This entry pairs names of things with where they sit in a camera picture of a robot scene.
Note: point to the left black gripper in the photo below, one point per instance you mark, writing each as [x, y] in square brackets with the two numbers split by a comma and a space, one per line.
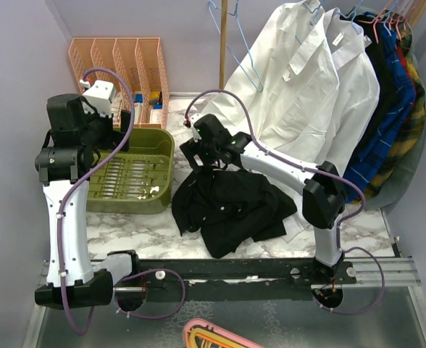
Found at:
[113, 136]

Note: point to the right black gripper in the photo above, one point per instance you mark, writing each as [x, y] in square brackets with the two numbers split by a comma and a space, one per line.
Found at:
[191, 148]

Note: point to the black shirt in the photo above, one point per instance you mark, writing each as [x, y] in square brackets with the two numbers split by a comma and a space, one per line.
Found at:
[228, 207]
[387, 97]

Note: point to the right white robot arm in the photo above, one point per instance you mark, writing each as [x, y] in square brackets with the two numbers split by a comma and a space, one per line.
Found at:
[323, 194]

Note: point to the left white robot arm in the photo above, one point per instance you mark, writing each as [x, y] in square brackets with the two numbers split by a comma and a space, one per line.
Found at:
[81, 126]

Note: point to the front white shirt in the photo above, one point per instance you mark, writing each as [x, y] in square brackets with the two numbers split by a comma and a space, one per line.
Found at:
[255, 88]

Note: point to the white shirt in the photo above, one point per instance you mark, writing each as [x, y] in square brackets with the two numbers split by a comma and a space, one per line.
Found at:
[255, 88]
[354, 119]

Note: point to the pink hanger stack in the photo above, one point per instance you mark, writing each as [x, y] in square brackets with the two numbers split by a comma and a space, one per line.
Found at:
[201, 333]

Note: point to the blue plaid shirt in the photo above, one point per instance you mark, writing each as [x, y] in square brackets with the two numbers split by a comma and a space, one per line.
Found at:
[354, 172]

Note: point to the yellow plaid shirt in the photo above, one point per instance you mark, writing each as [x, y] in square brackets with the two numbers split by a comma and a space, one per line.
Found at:
[403, 125]

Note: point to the black hanging shirt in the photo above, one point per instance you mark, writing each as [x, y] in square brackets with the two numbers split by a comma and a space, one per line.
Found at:
[387, 97]

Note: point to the peach plastic file organizer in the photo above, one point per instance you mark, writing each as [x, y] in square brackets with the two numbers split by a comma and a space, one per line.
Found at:
[139, 62]

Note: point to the olive green plastic basin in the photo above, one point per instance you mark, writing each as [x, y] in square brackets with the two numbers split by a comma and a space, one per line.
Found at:
[138, 181]

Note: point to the wooden rack pole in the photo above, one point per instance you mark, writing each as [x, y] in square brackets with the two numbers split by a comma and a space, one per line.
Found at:
[223, 41]

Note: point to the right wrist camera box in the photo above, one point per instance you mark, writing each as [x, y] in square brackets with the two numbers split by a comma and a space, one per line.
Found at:
[190, 123]

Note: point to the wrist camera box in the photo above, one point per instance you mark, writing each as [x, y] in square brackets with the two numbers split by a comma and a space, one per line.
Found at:
[99, 95]
[190, 123]

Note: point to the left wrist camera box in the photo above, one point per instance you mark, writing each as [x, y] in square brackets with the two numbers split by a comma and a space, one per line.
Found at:
[99, 95]

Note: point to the black mounting rail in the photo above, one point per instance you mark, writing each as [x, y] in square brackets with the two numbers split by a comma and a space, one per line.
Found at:
[228, 280]

